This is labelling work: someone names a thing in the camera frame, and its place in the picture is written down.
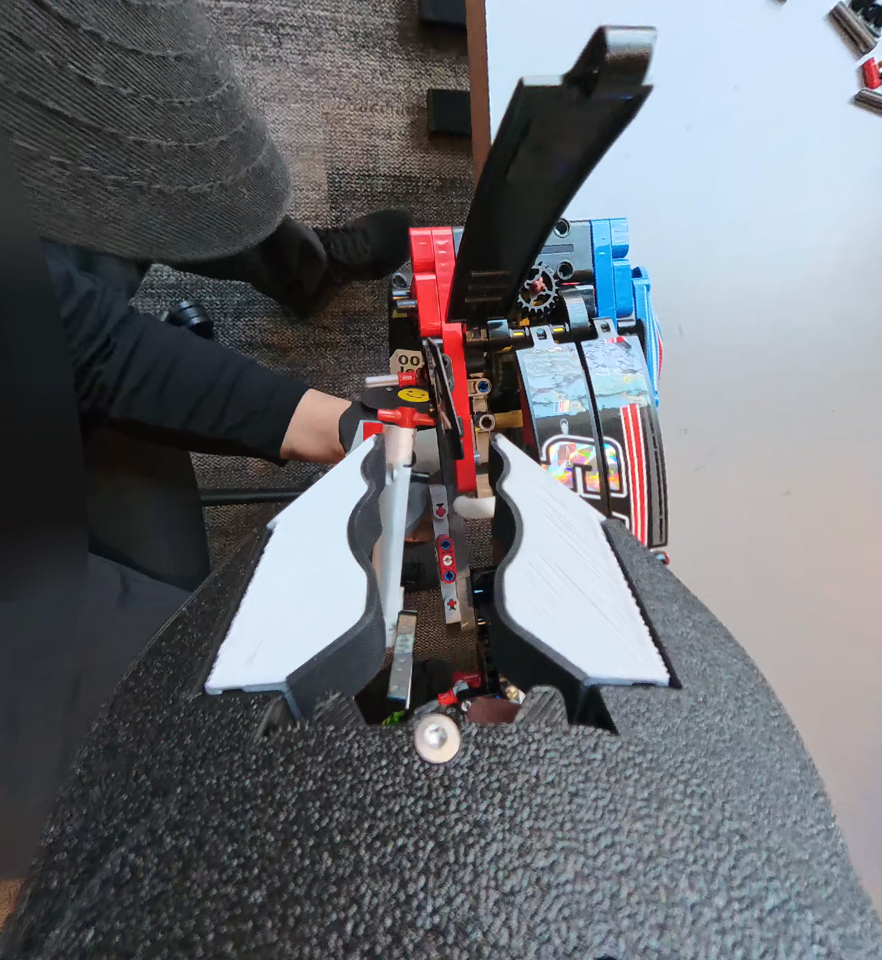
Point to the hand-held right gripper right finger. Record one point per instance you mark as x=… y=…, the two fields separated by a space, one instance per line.
x=576 y=592

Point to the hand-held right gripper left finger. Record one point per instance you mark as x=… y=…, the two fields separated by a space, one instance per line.
x=298 y=570

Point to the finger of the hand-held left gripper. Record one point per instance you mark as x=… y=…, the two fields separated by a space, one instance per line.
x=396 y=525

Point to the building-block toy race car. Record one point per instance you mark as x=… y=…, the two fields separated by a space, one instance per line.
x=613 y=450

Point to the person's left forearm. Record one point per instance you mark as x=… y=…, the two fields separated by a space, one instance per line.
x=186 y=360

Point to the person's left hand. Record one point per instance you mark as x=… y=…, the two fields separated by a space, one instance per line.
x=313 y=431

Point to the person's black shoe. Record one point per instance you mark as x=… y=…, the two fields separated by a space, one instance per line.
x=358 y=244

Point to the person's black pants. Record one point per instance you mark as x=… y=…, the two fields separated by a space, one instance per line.
x=148 y=510

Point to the grey knit garment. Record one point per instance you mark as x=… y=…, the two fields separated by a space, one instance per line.
x=133 y=127

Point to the grey cylinder toy piece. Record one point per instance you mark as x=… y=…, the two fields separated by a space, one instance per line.
x=881 y=103
x=853 y=28

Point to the small black toy piece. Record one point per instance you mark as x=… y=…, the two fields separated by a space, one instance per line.
x=879 y=11

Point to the black desk leg bracket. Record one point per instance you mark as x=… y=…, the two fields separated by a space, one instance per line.
x=444 y=9
x=450 y=112

